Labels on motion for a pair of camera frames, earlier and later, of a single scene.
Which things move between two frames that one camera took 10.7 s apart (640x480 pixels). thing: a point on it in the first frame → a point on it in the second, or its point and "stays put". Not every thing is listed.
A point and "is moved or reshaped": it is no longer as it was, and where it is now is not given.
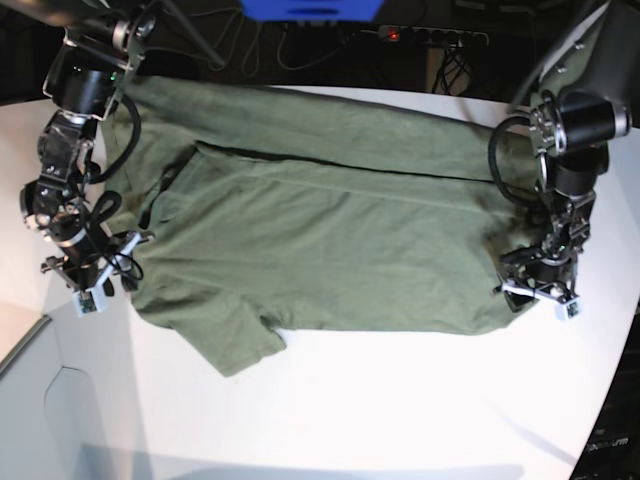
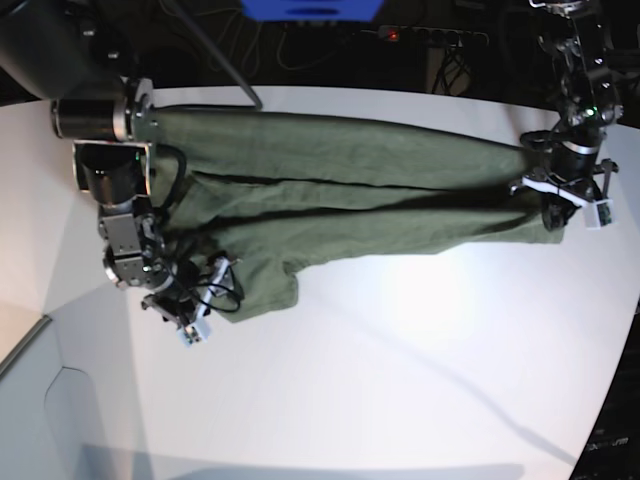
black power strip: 434,35 stays put
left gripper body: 93,257 → 182,302
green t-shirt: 267,209 is moved or reshaped
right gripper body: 546,269 → 573,176
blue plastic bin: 312,10 stays put
